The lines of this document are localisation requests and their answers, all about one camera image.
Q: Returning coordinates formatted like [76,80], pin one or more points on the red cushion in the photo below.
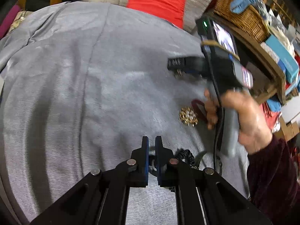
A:
[154,2]

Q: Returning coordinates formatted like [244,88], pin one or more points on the blue cloth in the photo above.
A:
[242,1]

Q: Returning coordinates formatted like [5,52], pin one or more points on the person's right hand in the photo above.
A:
[248,119]

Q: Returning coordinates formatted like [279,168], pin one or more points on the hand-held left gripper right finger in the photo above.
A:
[158,155]

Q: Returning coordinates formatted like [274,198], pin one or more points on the gold pearl brooch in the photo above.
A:
[188,118]

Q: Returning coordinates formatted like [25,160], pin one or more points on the red fringed cloth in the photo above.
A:
[273,117]

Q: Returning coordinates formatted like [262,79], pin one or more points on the wooden side table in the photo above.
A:
[257,51]

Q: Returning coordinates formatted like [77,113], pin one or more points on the grey blanket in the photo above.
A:
[70,86]

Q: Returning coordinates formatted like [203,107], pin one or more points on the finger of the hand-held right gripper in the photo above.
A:
[181,73]
[185,63]

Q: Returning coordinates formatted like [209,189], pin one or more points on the cardboard box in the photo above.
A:
[289,127]

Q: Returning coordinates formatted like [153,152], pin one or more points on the wicker basket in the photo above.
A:
[243,21]

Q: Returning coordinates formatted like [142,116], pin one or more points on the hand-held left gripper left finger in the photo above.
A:
[146,151]

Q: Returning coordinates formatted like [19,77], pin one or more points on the teal box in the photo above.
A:
[283,58]

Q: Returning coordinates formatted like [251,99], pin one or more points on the patterned pillow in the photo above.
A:
[20,20]

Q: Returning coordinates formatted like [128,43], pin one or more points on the person's right forearm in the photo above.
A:
[274,175]

